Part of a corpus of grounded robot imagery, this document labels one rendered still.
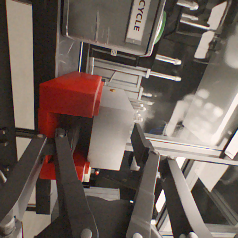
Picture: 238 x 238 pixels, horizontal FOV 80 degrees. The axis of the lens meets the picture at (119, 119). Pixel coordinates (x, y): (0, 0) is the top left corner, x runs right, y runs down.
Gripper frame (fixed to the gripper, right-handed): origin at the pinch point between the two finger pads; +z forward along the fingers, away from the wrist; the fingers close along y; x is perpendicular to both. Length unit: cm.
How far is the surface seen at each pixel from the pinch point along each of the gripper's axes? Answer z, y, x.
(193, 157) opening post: 16.5, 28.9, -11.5
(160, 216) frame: 19, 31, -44
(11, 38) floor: 148, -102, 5
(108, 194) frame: 36, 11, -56
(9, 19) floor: 147, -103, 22
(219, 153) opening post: 16.6, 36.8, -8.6
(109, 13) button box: 2.3, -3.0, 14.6
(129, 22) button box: 2.2, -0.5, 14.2
